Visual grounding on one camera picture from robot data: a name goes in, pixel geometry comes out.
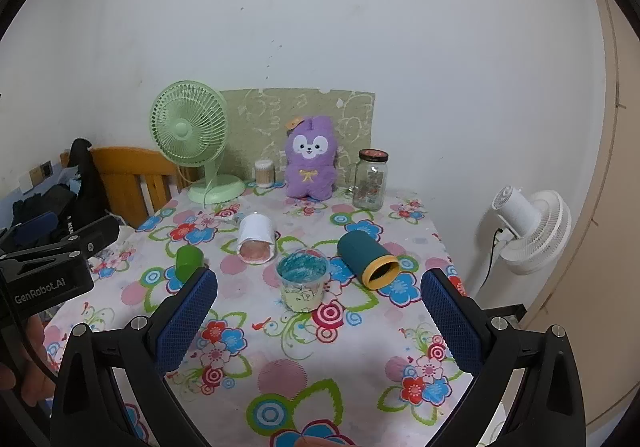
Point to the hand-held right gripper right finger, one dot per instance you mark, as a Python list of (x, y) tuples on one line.
[(452, 322)]

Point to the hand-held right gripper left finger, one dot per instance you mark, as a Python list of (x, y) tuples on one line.
[(184, 322)]

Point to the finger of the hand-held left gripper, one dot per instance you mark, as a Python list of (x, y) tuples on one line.
[(97, 232), (36, 223)]

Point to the small green cup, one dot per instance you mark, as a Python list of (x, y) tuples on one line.
[(188, 263)]

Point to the teal cup with yellow rim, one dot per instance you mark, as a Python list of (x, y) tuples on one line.
[(361, 252)]

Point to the white paper cup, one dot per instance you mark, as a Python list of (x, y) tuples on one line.
[(256, 229)]

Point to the clear plastic cup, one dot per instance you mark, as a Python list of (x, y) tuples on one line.
[(301, 296)]

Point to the person's left hand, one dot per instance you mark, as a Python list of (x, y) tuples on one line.
[(36, 352)]

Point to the pile of dark clothes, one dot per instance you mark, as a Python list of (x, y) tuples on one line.
[(45, 201)]

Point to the black bag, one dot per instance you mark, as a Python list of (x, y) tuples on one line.
[(86, 177)]

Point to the wooden chair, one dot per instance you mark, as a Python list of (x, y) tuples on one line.
[(125, 177)]

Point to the white floor fan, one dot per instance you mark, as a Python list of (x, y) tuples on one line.
[(522, 217)]

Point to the floral tablecloth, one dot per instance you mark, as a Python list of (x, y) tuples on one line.
[(300, 377)]

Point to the green desk fan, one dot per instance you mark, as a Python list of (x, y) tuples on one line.
[(187, 127)]

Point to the glass jar with dark lid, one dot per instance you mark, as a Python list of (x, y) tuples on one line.
[(370, 187)]

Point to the cotton swab container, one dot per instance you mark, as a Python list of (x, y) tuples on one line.
[(264, 173)]

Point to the purple plush toy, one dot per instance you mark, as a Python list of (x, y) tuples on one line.
[(310, 167)]

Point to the beige wooden door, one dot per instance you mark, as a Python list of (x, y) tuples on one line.
[(616, 177)]

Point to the wall socket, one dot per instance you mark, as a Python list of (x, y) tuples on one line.
[(40, 174)]

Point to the green patterned wall sheet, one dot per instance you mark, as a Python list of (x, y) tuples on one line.
[(260, 117)]

